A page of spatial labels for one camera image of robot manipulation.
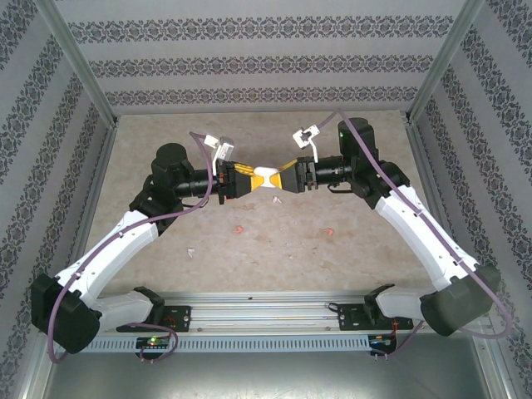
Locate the white earbud charging case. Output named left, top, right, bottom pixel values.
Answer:
left=252, top=165, right=278, bottom=191

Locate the aluminium table side rail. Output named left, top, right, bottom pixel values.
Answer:
left=74, top=120, right=120, bottom=333
left=405, top=116, right=512, bottom=399

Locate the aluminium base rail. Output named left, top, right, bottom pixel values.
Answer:
left=164, top=293, right=369, bottom=333

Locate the short purple base cable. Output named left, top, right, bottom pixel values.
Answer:
left=372, top=319, right=426, bottom=362
left=139, top=323, right=179, bottom=364

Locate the white slotted cable duct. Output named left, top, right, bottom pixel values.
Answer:
left=88, top=334, right=399, bottom=353

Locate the aluminium frame post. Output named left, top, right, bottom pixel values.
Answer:
left=32, top=0, right=121, bottom=127
left=405, top=0, right=486, bottom=122

